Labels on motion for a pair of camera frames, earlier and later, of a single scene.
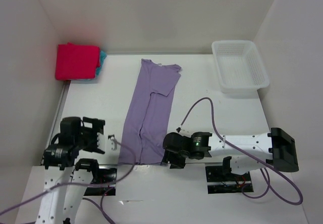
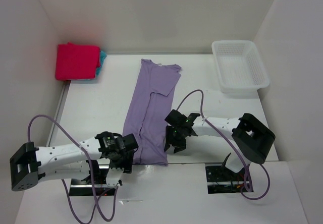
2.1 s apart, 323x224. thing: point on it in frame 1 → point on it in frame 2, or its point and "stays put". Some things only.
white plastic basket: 240,67 stays put
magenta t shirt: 75,61 stays put
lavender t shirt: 147,120 stays put
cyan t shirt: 103,55 stays put
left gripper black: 98,126 → 127,164
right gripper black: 175,163 → 179,145
